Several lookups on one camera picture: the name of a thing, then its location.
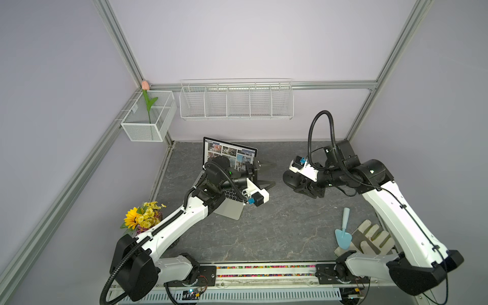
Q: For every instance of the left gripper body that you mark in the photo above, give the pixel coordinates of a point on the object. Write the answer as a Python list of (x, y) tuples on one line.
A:
[(251, 175)]

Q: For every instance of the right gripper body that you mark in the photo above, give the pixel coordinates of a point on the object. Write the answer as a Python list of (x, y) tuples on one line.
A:
[(317, 188)]

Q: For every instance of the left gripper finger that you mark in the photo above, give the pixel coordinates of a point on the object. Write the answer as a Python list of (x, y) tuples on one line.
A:
[(265, 165), (267, 184)]

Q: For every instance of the silver laptop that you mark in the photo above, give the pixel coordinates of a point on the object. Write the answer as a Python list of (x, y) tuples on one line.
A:
[(238, 155)]

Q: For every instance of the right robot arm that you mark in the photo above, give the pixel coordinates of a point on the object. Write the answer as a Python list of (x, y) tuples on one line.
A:
[(423, 262)]

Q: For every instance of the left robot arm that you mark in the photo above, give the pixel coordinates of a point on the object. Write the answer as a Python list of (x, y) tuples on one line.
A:
[(138, 266)]

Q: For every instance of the light blue garden trowel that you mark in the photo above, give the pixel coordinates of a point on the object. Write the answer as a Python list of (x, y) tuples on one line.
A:
[(344, 238)]

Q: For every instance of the beige work glove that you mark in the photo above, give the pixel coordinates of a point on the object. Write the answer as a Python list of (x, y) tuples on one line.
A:
[(370, 239)]

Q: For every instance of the yellow flower bouquet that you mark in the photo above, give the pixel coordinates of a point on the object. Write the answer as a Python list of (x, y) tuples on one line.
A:
[(140, 219)]

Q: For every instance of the pink artificial tulip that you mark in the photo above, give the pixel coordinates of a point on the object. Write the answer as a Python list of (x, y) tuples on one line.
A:
[(149, 101)]

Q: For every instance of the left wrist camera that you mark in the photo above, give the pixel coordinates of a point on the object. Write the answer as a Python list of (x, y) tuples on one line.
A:
[(258, 197)]

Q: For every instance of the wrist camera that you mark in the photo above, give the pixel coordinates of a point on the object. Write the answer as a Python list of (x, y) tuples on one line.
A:
[(298, 162), (258, 197)]

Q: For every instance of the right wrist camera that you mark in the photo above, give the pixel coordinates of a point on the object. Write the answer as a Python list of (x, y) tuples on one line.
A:
[(298, 162)]

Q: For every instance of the white wire wall shelf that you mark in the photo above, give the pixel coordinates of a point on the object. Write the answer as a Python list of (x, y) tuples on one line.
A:
[(239, 98)]

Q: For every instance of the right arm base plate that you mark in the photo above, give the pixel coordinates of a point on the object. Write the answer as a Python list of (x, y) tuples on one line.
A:
[(331, 273)]

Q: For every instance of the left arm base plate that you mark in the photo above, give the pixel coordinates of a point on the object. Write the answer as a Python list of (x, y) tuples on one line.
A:
[(204, 276)]

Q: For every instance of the white vented cable duct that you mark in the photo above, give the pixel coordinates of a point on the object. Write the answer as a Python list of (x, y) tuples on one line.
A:
[(258, 296)]

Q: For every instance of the white mesh wall basket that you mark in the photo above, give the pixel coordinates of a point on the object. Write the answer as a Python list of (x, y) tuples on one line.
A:
[(136, 124)]

